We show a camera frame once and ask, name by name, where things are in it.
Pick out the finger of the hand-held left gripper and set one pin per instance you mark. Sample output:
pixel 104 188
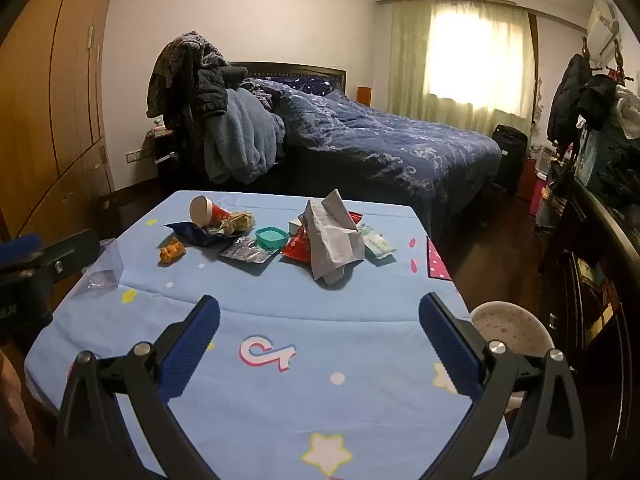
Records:
pixel 70 257
pixel 20 247

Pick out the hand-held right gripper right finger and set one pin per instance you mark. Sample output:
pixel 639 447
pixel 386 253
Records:
pixel 450 350

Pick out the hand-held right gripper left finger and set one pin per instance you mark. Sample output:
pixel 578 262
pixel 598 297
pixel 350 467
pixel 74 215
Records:
pixel 192 345

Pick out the silver blister pack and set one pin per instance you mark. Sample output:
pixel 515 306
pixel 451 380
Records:
pixel 247 251

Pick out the red white paper cup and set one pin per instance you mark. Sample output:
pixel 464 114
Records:
pixel 210 210

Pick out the clear plastic bag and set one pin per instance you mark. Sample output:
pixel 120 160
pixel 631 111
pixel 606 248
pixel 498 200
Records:
pixel 100 270

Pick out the white speckled stool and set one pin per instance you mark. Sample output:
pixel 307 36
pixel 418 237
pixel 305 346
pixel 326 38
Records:
pixel 510 330

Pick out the orange wrapper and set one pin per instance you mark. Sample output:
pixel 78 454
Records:
pixel 172 252

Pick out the dark blue wrapper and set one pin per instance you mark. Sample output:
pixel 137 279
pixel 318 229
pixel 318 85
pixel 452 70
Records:
pixel 192 234

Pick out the white green tissue packet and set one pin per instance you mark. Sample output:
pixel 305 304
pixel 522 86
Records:
pixel 380 245

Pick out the crumpled beige wrapper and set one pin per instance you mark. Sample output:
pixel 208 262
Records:
pixel 237 222

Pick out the teal plastic lid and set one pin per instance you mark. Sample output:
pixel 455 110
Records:
pixel 271 237

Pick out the dark nightstand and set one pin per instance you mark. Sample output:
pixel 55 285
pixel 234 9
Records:
pixel 167 165

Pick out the brown wooden wardrobe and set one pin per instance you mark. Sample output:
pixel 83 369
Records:
pixel 50 110

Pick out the red snack packet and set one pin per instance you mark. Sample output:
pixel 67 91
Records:
pixel 297 247

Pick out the small white box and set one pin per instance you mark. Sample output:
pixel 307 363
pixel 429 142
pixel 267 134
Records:
pixel 296 223

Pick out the crumpled white paper bag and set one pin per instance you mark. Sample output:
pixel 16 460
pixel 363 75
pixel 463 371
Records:
pixel 330 240

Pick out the dark wooden dresser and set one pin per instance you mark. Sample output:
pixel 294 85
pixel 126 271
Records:
pixel 590 260

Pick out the pink container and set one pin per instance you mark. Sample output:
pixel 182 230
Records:
pixel 540 202

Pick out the red box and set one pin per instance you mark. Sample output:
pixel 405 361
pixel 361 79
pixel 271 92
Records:
pixel 525 177

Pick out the black suitcase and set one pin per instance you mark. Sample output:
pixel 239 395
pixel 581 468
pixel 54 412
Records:
pixel 509 155

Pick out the small white appliance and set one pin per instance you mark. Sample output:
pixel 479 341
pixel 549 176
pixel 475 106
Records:
pixel 546 160

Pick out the pile of dark jackets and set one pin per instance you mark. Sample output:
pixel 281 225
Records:
pixel 175 70

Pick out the orange box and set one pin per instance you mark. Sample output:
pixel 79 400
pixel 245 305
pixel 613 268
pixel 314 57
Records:
pixel 364 96

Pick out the coat rack with clothes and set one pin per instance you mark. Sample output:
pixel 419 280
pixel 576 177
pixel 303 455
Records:
pixel 565 95

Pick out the pale green curtain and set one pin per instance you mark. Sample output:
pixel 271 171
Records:
pixel 415 60

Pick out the dark wooden bed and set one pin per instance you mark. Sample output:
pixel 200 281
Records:
pixel 300 71

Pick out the white air conditioner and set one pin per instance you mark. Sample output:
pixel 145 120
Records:
pixel 600 20

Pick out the wall socket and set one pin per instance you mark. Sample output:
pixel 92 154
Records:
pixel 134 155

